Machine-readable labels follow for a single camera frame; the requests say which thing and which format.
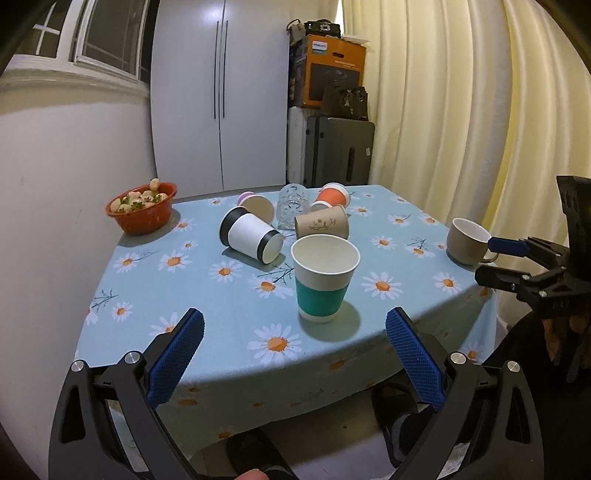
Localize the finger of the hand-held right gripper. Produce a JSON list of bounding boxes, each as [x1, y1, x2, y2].
[[488, 236, 571, 265], [475, 265, 561, 301]]

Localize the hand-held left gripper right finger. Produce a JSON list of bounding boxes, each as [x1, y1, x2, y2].
[[385, 308, 544, 480]]

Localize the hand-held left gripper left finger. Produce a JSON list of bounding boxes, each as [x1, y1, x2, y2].
[[48, 308, 205, 480]]

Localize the teal banded paper cup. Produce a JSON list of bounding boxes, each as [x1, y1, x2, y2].
[[290, 234, 361, 323]]

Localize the white paper cup black bands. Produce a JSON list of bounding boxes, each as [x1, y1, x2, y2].
[[219, 206, 286, 265]]

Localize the brown kraft paper cup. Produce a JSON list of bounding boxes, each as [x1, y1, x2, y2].
[[294, 205, 350, 241]]

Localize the pink and white paper cup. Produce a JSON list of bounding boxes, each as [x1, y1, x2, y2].
[[236, 191, 275, 221]]

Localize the orange banded paper cup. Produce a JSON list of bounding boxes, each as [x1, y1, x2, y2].
[[310, 183, 352, 214]]

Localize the person's right hand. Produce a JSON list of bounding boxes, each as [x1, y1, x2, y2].
[[542, 316, 591, 381]]

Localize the beige ceramic mug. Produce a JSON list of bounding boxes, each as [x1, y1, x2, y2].
[[446, 218, 500, 265]]

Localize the black slipper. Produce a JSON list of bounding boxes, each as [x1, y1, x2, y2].
[[372, 383, 432, 468]]

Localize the blue daisy print tablecloth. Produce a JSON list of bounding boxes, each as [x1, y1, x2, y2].
[[74, 185, 499, 462]]

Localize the red plastic bowl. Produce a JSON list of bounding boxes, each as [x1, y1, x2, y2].
[[105, 181, 178, 236]]

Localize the cream curtain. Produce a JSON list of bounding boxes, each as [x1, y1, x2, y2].
[[342, 0, 591, 333]]

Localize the pile of pale round fruits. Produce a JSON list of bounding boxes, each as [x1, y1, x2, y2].
[[113, 178, 169, 214]]

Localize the clear cut glass tumbler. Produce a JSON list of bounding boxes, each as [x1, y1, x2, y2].
[[276, 184, 309, 230]]

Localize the grey hard suitcase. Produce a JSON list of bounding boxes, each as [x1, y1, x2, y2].
[[305, 115, 376, 189]]

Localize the black handbag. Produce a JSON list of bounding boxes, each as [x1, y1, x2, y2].
[[321, 84, 369, 121]]

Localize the white hard suitcase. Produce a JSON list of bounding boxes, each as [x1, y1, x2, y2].
[[286, 106, 310, 186]]

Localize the white wardrobe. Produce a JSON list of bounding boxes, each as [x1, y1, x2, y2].
[[151, 0, 303, 200]]

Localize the orange cardboard box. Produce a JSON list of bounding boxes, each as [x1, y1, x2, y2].
[[288, 34, 368, 109]]

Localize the black bag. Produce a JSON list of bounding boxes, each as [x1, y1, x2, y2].
[[290, 19, 342, 41]]

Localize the white framed window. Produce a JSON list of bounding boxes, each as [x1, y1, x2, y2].
[[28, 0, 160, 86]]

